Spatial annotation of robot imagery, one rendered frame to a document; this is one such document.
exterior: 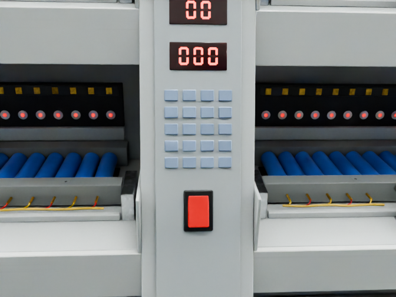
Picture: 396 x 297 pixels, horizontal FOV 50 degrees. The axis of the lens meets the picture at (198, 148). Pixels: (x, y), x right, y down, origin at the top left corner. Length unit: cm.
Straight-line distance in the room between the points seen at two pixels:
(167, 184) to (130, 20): 13
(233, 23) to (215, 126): 8
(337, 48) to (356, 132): 20
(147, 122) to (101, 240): 11
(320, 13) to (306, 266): 21
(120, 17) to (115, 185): 16
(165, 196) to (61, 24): 16
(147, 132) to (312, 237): 17
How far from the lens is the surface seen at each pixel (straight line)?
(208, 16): 35
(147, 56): 35
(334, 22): 38
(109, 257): 37
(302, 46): 38
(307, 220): 42
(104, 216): 41
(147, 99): 35
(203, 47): 35
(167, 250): 36
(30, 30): 38
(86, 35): 37
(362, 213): 44
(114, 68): 55
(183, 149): 34
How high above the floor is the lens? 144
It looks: 4 degrees down
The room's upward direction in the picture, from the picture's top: straight up
